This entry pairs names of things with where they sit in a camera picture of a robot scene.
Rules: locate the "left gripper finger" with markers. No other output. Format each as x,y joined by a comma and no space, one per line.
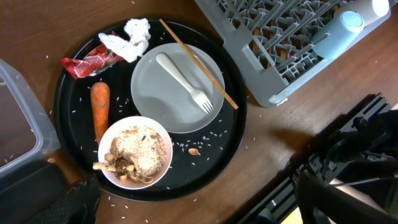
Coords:
79,205

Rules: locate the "grey plate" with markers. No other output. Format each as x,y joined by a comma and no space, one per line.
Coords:
157,95

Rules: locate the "white plastic fork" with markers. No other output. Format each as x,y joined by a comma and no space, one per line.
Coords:
198,96

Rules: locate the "wooden chopstick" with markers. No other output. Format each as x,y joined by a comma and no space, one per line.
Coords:
202,68

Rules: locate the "light blue cup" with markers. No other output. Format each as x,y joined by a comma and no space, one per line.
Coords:
335,36

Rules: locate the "white paper cup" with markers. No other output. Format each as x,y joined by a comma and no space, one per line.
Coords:
369,10

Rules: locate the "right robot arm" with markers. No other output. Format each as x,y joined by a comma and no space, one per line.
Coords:
346,173

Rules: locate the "grey dishwasher rack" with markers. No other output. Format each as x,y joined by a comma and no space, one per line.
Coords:
271,41

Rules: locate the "black plastic bin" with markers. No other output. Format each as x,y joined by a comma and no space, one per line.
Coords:
30,189

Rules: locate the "nut shell left edge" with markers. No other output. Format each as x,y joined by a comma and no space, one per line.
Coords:
51,160

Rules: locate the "pink bowl of food scraps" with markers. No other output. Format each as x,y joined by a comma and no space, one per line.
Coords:
134,153

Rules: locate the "clear plastic bin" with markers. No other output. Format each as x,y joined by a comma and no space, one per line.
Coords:
27,134

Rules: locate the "round black tray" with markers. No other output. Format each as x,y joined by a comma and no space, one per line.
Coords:
198,158

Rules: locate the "orange carrot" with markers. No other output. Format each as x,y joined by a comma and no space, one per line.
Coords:
100,101

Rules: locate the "nut shell on tray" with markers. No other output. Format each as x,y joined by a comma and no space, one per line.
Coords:
194,151

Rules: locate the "red snack wrapper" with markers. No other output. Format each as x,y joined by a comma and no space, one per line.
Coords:
93,63

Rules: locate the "crumpled white napkin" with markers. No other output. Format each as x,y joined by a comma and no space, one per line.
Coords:
129,50

